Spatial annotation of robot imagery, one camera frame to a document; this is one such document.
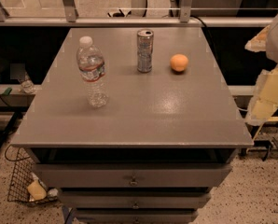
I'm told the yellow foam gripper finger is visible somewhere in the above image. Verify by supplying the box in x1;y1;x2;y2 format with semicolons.
244;25;278;126

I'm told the redbull can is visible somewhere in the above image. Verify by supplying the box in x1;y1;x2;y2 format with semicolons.
137;29;154;73

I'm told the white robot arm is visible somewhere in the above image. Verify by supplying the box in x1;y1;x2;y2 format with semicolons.
244;14;278;126

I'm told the yellow metal stand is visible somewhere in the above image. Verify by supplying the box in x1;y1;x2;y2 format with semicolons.
249;116;278;150

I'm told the orange fruit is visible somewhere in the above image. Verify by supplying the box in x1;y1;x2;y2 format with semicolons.
170;54;188;72

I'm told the grey drawer cabinet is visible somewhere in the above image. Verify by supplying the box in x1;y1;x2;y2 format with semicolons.
13;27;252;224

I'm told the clear plastic water bottle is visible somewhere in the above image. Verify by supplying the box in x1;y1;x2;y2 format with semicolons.
76;36;108;108

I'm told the yellow sponge in basket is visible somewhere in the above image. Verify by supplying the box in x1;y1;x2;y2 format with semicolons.
27;180;47;201

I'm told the black cable on floor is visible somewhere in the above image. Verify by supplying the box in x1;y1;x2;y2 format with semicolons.
4;144;23;162

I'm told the black wire basket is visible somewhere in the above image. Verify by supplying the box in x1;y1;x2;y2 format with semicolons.
7;148;58;206

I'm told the grey metal rail frame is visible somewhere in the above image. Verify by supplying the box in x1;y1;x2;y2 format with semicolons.
0;0;278;27

